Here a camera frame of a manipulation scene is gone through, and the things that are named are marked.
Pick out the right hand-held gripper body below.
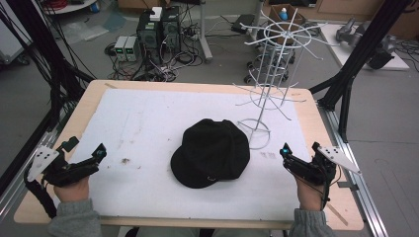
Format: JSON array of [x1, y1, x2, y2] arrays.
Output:
[[283, 141, 363, 187]]

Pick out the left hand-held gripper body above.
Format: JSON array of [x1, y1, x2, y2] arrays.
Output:
[[27, 135, 101, 188]]

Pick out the person's left hand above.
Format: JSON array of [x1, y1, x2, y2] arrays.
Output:
[[52, 176, 91, 203]]

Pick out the person's right hand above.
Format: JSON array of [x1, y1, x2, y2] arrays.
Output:
[[293, 174, 326, 212]]

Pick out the thin wooden strip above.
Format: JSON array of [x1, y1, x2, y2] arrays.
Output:
[[325, 202, 350, 227]]

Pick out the white foam mat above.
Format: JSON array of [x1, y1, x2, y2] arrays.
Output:
[[69, 87, 313, 222]]

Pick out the black cap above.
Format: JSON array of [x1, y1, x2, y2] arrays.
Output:
[[169, 118, 252, 190]]

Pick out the wheeled chair base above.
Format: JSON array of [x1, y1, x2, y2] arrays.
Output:
[[243, 51, 296, 85]]

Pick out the grey power supply unit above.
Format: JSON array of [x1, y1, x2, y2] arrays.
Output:
[[125, 36, 141, 62], [114, 36, 129, 62]]

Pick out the white floor board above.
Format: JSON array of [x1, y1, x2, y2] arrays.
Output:
[[318, 23, 411, 72]]

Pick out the clear plastic sheets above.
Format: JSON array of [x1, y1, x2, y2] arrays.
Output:
[[60, 13, 127, 43]]

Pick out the large black computer tower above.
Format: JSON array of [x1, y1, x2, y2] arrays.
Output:
[[135, 10, 165, 65]]

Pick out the flat black floor device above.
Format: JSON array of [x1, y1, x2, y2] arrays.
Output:
[[230, 13, 256, 35]]

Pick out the cardboard box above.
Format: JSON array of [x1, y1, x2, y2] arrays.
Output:
[[267, 3, 306, 46]]

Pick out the grey equipment case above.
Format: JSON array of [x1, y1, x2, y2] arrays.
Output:
[[0, 0, 33, 66]]

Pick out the slim black computer tower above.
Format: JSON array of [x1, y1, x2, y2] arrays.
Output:
[[160, 5, 182, 56]]

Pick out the grey metal table leg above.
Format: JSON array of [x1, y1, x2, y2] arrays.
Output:
[[197, 0, 214, 64]]

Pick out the small white box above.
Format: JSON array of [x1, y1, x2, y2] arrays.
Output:
[[149, 6, 164, 23]]

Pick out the round white table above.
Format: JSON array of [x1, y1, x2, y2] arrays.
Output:
[[42, 0, 101, 16]]

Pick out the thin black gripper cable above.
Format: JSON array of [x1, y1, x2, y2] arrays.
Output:
[[320, 166, 342, 211]]

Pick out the black sleeved gripper cable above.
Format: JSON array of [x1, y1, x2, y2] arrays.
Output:
[[23, 166, 58, 219]]

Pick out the small metal bracket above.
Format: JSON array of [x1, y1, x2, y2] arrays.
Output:
[[336, 180, 360, 193]]

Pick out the aluminium rail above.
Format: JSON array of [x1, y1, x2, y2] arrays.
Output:
[[316, 101, 390, 237], [0, 101, 77, 222]]

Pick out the white wire display rack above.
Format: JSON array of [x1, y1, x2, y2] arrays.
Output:
[[231, 7, 341, 151]]

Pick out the tangle of floor cables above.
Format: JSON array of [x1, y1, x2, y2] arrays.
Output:
[[104, 19, 206, 83]]

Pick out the black frame strut with cables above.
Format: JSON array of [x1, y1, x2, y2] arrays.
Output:
[[0, 0, 97, 133]]

